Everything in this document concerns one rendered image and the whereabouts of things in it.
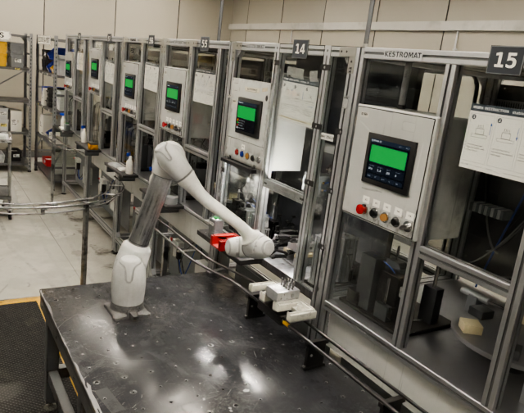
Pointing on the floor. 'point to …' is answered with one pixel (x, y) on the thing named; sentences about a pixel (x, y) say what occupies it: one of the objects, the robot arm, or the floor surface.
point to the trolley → (7, 169)
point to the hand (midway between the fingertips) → (295, 246)
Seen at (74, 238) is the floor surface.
